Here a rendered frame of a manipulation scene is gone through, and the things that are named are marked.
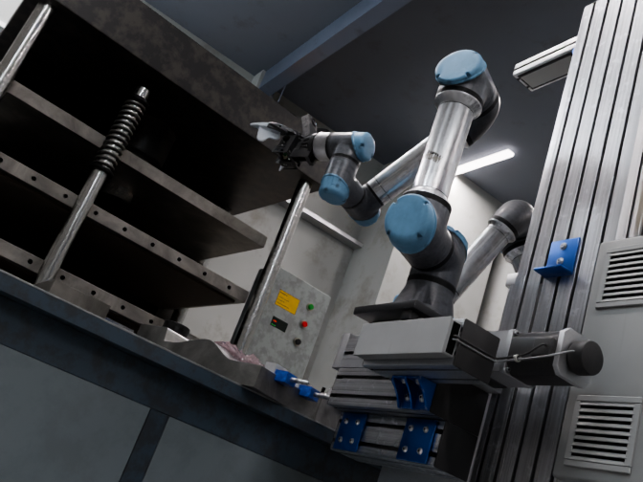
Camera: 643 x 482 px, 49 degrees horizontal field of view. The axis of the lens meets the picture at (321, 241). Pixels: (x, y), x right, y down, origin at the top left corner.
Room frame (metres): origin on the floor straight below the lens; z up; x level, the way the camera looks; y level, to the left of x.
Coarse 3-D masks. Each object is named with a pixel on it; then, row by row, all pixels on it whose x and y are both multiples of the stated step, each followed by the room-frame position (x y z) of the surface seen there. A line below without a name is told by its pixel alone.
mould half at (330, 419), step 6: (324, 402) 1.96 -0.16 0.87; (318, 408) 1.95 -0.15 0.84; (324, 408) 1.96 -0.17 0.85; (330, 408) 1.97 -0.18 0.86; (336, 408) 1.98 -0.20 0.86; (318, 414) 1.95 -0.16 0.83; (324, 414) 1.97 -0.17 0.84; (330, 414) 1.97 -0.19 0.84; (336, 414) 1.98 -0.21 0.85; (318, 420) 1.96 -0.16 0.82; (324, 420) 1.97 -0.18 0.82; (330, 420) 1.98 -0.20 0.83; (336, 420) 1.99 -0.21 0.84; (330, 426) 1.98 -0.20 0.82; (336, 426) 1.99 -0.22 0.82
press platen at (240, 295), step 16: (0, 160) 2.19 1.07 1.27; (16, 176) 2.20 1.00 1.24; (32, 176) 2.22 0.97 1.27; (48, 192) 2.26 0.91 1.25; (64, 192) 2.28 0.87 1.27; (96, 208) 2.34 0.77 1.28; (112, 224) 2.38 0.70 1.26; (128, 224) 2.41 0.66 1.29; (128, 240) 2.44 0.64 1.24; (144, 240) 2.45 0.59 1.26; (160, 256) 2.49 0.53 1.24; (176, 256) 2.52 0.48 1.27; (192, 272) 2.56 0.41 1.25; (208, 272) 2.59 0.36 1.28; (224, 288) 2.63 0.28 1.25; (240, 288) 2.67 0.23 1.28; (224, 304) 2.82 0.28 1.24
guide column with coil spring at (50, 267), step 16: (144, 96) 2.28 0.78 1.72; (112, 144) 2.27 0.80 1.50; (96, 176) 2.27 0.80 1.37; (80, 192) 2.28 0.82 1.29; (96, 192) 2.29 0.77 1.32; (80, 208) 2.28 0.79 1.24; (64, 224) 2.28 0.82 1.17; (80, 224) 2.29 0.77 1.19; (64, 240) 2.28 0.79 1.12; (48, 256) 2.28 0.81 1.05; (64, 256) 2.30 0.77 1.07; (48, 272) 2.28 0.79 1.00
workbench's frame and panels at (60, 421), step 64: (0, 320) 1.50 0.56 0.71; (64, 320) 1.52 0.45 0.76; (0, 384) 1.53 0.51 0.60; (64, 384) 1.59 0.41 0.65; (128, 384) 1.66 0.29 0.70; (192, 384) 1.74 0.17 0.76; (0, 448) 1.56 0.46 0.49; (64, 448) 1.62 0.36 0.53; (128, 448) 1.69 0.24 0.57; (192, 448) 1.77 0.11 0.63; (256, 448) 1.86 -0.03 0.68; (320, 448) 1.95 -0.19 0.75
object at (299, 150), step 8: (288, 136) 1.68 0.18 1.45; (296, 136) 1.67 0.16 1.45; (312, 136) 1.63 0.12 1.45; (280, 144) 1.70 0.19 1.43; (288, 144) 1.67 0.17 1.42; (296, 144) 1.68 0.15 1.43; (304, 144) 1.67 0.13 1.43; (312, 144) 1.63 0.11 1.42; (272, 152) 1.69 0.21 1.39; (280, 152) 1.68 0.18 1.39; (288, 152) 1.67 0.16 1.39; (296, 152) 1.67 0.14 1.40; (304, 152) 1.65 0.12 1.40; (312, 152) 1.64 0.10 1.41; (280, 160) 1.73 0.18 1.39; (288, 160) 1.71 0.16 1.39; (296, 160) 1.68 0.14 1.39; (304, 160) 1.66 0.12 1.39; (312, 160) 1.66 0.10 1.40; (288, 168) 1.73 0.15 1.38; (296, 168) 1.72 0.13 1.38
